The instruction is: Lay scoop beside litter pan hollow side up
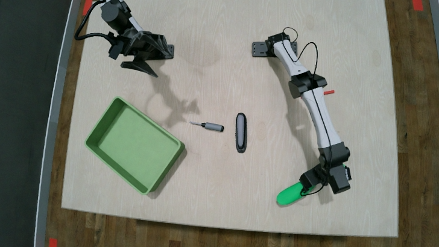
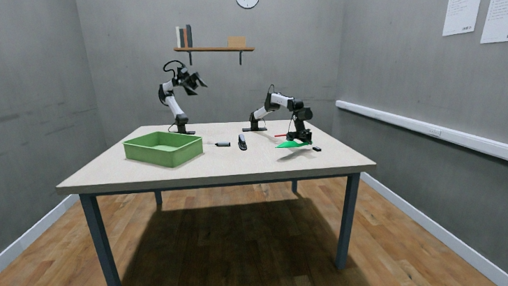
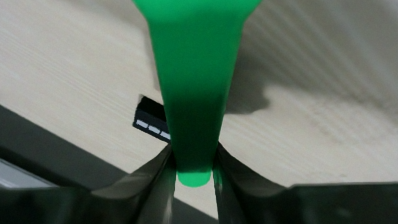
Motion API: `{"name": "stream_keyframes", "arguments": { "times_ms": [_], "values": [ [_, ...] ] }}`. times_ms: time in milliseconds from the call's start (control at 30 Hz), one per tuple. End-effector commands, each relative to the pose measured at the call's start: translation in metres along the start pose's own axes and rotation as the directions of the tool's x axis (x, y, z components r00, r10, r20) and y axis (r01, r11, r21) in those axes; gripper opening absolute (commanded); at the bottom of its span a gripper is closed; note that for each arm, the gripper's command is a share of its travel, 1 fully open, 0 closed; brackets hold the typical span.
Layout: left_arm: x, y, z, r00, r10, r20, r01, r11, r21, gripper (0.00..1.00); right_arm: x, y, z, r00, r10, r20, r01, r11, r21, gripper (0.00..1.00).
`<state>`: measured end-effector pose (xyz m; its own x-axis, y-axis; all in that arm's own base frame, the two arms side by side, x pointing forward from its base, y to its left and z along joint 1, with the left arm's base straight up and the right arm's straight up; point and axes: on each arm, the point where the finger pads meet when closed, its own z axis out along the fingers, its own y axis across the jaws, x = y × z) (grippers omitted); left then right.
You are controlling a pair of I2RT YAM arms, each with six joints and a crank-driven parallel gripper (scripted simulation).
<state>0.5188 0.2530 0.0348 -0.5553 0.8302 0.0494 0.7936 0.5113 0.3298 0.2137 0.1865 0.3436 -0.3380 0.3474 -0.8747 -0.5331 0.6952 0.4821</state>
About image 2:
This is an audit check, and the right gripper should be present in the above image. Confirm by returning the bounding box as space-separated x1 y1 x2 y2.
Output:
182 71 208 96

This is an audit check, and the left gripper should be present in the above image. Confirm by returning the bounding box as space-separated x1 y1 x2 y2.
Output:
294 121 312 145

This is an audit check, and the green rectangular tray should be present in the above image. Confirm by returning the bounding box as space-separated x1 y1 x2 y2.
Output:
122 131 203 168

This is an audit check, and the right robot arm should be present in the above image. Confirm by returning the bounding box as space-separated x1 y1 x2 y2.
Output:
160 64 195 135

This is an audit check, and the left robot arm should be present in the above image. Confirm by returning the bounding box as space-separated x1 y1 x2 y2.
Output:
242 92 313 141

